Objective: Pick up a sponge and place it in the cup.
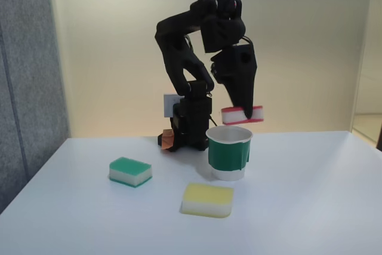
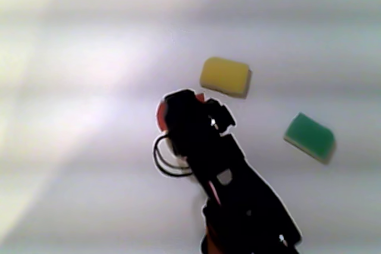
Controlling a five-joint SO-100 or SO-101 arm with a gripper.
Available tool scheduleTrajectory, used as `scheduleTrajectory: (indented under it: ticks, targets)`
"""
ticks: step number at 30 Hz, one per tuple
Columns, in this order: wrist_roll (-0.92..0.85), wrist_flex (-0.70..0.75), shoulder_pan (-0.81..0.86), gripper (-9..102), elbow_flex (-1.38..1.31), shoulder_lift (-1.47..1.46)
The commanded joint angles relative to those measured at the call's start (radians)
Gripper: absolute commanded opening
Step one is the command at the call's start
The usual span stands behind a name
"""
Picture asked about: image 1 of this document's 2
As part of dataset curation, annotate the red and white sponge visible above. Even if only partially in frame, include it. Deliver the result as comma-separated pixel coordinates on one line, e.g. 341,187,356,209
221,105,265,126

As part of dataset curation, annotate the white cup with green band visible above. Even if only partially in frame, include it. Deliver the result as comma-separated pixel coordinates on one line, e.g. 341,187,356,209
205,125,254,182

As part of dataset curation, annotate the orange clamp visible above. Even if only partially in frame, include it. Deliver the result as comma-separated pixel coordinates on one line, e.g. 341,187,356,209
160,128,175,150

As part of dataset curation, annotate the yellow and white sponge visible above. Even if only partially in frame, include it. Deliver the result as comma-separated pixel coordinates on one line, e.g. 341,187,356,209
180,182,235,219

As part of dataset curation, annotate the green and white sponge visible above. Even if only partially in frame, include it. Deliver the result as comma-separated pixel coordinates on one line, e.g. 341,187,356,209
109,156,153,188

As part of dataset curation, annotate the grey fabric partition panel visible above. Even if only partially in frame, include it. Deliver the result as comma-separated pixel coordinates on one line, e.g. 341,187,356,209
0,0,72,216

